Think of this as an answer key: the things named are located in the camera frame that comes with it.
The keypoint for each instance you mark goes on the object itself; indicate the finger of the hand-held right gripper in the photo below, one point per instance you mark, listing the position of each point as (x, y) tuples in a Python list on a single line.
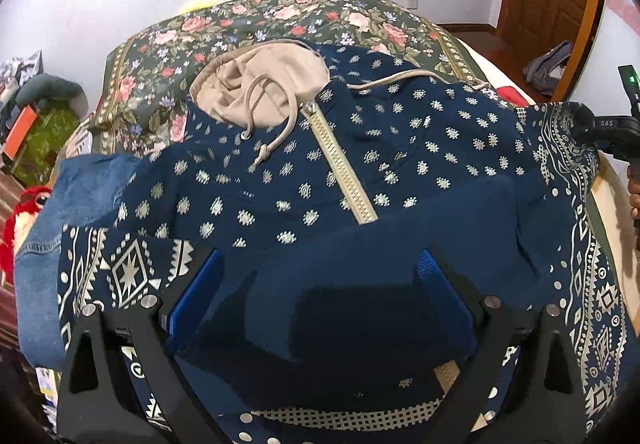
[(583, 122)]

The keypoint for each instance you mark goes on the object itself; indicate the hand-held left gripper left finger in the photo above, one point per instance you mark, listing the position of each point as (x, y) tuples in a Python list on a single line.
[(196, 288)]

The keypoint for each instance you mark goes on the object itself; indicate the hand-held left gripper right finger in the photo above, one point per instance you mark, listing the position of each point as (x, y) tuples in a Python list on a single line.
[(434, 285)]

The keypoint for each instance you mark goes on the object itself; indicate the navy patterned hoodie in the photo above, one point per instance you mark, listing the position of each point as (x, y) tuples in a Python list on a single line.
[(350, 234)]

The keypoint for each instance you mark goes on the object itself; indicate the pile of patterned clothes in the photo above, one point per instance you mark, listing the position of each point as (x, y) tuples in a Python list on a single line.
[(20, 69)]

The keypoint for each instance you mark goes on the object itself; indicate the person's right hand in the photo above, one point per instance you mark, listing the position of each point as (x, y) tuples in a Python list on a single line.
[(634, 196)]

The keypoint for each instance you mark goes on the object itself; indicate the grey clothing by door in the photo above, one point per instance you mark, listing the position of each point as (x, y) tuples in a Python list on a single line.
[(547, 69)]

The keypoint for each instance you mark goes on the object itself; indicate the blue denim jeans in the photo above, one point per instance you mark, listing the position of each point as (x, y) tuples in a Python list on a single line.
[(40, 234)]

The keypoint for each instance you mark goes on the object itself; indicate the red plush toy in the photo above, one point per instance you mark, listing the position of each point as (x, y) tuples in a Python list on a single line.
[(25, 216)]

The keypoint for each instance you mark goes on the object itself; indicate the green box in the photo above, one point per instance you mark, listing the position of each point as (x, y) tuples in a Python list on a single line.
[(47, 139)]

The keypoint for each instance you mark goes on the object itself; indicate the orange box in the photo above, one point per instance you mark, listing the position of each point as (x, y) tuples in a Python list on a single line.
[(20, 131)]

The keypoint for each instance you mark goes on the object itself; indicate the floral bedspread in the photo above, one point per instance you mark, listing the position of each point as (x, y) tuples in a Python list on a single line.
[(165, 54)]

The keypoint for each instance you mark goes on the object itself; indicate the grey cushion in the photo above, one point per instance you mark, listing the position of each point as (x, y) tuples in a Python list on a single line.
[(55, 96)]

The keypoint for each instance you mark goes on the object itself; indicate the yellow object behind bed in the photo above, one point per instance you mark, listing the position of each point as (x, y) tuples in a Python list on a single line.
[(197, 8)]

